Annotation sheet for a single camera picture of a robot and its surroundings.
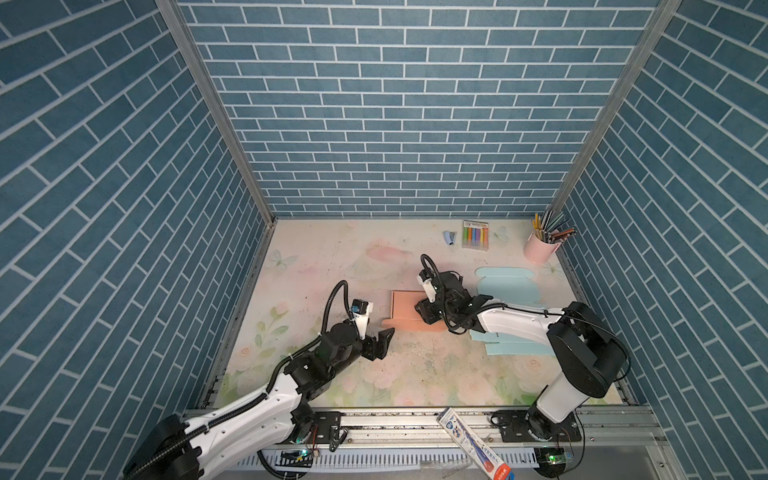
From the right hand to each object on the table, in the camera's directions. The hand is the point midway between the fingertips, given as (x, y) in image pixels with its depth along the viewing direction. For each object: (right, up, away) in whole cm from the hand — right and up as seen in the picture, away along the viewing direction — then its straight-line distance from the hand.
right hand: (418, 302), depth 91 cm
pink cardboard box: (-4, -5, -2) cm, 6 cm away
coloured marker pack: (+24, +21, +24) cm, 40 cm away
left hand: (-10, -5, -11) cm, 16 cm away
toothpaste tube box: (+12, -31, -20) cm, 39 cm away
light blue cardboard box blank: (+33, +3, +12) cm, 36 cm away
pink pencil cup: (+44, +15, +14) cm, 49 cm away
